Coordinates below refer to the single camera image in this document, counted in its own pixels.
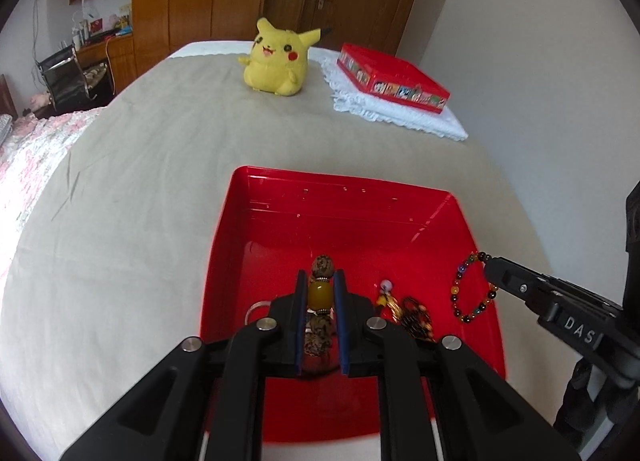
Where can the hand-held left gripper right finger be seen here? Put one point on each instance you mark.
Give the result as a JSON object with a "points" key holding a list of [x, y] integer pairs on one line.
{"points": [[341, 321]]}

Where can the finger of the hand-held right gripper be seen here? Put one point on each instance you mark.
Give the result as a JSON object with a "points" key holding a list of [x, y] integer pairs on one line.
{"points": [[510, 281]]}

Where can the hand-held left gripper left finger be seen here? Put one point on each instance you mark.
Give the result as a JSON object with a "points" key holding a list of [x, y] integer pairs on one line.
{"points": [[300, 321]]}

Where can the silver bangle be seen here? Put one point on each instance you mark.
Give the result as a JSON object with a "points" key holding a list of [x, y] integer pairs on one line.
{"points": [[248, 313]]}

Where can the red tin box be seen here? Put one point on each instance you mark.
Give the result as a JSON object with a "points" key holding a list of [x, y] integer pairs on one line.
{"points": [[350, 231]]}

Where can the person's right hand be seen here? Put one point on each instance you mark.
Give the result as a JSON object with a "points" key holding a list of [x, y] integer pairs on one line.
{"points": [[585, 406]]}

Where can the white lace cloth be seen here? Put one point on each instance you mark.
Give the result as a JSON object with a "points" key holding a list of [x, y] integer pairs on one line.
{"points": [[430, 123]]}

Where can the yellow plush toy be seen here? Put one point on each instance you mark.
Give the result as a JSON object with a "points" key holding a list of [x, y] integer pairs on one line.
{"points": [[275, 66]]}

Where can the pink floral blanket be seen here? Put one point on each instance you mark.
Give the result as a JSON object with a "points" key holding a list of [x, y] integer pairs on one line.
{"points": [[35, 166]]}

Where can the wooden desk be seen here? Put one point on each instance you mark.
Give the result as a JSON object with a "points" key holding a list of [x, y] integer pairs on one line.
{"points": [[122, 61]]}

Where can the black office chair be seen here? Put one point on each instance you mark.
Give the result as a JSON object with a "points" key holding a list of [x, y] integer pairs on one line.
{"points": [[65, 81]]}

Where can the pink plush toy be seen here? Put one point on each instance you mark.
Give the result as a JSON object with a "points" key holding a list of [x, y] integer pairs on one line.
{"points": [[40, 100]]}

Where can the grey patterned pillow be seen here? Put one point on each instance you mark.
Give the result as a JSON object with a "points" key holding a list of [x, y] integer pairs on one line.
{"points": [[4, 128]]}

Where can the wooden headboard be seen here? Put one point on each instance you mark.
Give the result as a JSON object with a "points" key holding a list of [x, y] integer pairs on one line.
{"points": [[6, 96]]}

